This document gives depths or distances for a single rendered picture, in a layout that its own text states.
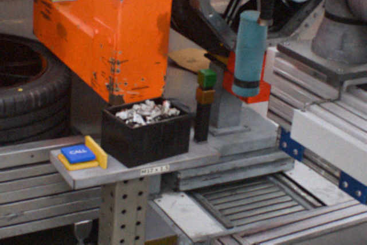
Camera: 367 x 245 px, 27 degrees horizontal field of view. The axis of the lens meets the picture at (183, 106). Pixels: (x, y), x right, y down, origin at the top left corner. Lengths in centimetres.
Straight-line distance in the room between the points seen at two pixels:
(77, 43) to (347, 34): 90
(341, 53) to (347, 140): 25
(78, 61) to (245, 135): 73
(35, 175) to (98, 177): 35
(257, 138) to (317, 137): 110
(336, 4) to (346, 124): 29
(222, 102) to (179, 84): 108
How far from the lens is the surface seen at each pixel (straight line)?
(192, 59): 410
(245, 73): 237
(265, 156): 275
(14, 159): 217
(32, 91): 227
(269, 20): 221
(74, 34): 234
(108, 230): 211
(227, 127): 277
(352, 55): 176
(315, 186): 280
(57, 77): 238
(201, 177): 263
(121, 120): 200
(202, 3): 234
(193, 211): 253
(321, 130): 164
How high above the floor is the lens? 137
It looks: 23 degrees down
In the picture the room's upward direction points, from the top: 5 degrees clockwise
